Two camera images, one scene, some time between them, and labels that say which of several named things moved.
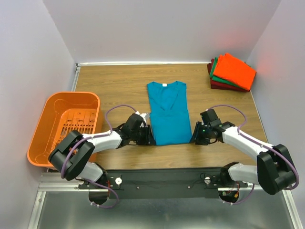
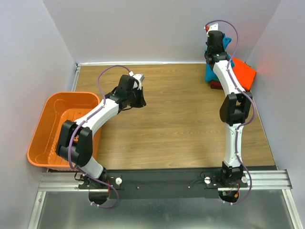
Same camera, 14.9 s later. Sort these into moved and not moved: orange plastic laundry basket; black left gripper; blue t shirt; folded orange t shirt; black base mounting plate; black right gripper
Moved: blue t shirt; black left gripper; black right gripper
Not moved: black base mounting plate; folded orange t shirt; orange plastic laundry basket
